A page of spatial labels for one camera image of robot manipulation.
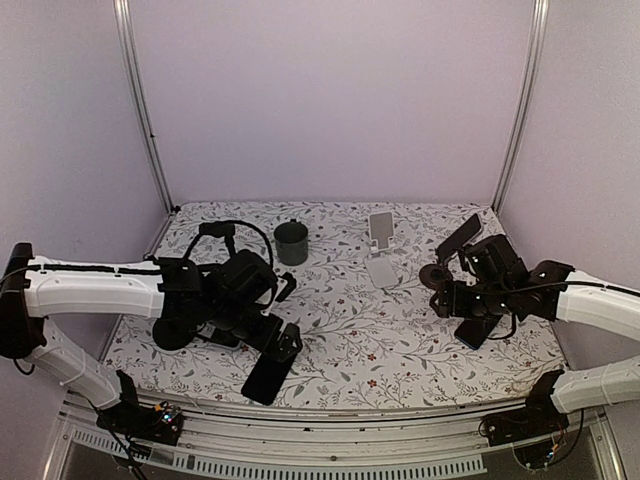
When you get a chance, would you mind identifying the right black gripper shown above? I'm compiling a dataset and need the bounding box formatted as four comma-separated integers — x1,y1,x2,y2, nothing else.
430,279,515,321

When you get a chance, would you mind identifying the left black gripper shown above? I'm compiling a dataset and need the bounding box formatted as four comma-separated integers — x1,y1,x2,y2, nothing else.
208,299,304,362

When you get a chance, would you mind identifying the phone with blue case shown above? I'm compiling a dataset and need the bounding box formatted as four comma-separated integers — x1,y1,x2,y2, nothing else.
454,317,501,350

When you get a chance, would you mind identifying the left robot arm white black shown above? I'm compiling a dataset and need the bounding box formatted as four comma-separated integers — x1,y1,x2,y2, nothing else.
1,243,302,434

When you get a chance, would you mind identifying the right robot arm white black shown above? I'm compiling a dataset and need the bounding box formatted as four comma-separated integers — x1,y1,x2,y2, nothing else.
419,234,639,436

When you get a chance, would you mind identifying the black phone front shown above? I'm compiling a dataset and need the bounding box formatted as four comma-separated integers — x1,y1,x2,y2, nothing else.
241,354,296,406

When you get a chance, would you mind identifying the phone with white case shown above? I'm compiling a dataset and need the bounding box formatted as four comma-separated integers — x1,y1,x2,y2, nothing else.
197,325,240,350

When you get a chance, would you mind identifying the white folding phone stand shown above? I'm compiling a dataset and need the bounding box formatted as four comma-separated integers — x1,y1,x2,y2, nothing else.
364,211,399,289

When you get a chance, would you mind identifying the black round-base stand left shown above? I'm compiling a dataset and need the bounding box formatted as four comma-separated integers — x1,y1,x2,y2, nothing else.
152,319,194,351

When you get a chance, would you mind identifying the dark grey mug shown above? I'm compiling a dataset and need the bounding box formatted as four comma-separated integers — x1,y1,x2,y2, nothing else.
273,219,309,266

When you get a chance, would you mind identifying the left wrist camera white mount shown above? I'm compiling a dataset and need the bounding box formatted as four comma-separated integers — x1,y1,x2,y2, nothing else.
274,272,297,303

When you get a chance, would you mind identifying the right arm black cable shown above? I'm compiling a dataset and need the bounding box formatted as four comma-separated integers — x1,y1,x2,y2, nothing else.
484,279,640,341

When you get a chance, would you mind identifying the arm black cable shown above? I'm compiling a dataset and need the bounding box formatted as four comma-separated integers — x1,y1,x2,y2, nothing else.
184,219,275,274
484,279,640,341

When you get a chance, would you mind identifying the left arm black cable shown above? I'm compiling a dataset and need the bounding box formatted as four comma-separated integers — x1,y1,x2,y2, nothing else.
184,219,275,274

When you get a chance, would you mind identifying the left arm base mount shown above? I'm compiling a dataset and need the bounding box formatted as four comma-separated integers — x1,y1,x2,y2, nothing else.
96,370,184,446

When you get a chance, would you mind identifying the front aluminium rail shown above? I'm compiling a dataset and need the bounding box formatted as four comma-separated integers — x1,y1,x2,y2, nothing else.
43,393,630,479

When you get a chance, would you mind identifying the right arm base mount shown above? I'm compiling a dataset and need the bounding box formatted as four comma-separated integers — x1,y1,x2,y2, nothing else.
478,370,569,446

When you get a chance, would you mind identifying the right aluminium frame post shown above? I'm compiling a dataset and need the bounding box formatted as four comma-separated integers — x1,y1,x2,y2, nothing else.
491,0,550,216

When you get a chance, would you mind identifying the aluminium frame post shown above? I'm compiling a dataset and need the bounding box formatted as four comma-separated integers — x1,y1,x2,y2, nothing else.
491,0,550,216
113,0,175,215

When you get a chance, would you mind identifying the left aluminium frame post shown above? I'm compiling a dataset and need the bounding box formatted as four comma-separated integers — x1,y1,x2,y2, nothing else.
113,0,175,215

